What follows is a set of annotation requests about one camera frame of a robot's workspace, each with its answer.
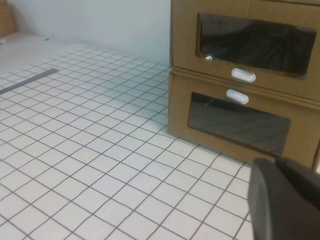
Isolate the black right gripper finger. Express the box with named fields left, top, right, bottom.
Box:
left=247, top=156, right=320, bottom=240

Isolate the cardboard drawer with window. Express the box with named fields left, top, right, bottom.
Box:
left=168, top=70, right=320, bottom=171
left=169, top=0, right=320, bottom=89

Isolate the white grid tablecloth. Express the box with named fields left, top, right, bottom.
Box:
left=0, top=46, right=320, bottom=240

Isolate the dark grey tape strip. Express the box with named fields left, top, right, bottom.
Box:
left=0, top=68, right=60, bottom=95

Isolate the white plastic drawer handle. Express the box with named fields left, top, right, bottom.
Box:
left=225, top=88, right=250, bottom=105
left=230, top=67, right=257, bottom=83

